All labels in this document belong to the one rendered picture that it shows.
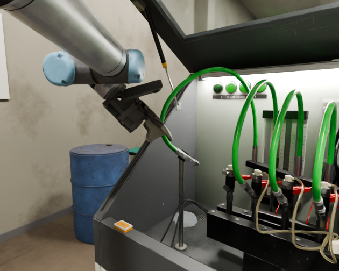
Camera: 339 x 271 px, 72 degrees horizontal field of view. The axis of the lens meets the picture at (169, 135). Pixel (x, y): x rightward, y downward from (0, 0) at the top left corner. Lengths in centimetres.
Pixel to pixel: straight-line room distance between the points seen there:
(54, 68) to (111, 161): 169
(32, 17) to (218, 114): 85
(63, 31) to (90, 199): 204
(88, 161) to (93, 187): 25
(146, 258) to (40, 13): 58
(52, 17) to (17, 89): 238
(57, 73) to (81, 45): 20
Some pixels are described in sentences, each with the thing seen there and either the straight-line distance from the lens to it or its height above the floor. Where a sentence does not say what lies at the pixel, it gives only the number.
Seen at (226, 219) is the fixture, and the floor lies 98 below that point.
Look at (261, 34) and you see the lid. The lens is 89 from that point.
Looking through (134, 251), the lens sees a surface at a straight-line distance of 72.
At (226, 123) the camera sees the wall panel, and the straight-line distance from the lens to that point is 104.
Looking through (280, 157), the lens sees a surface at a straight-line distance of 97.
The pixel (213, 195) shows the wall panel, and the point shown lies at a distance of 115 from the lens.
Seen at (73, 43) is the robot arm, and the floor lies 140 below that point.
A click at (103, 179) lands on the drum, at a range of 223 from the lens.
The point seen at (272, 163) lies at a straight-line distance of 53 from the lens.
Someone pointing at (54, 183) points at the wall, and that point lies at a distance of 297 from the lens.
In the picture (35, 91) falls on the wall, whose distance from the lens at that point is 278.
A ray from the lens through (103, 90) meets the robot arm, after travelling 67.
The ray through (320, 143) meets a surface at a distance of 53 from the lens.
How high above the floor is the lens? 132
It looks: 8 degrees down
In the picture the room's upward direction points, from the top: straight up
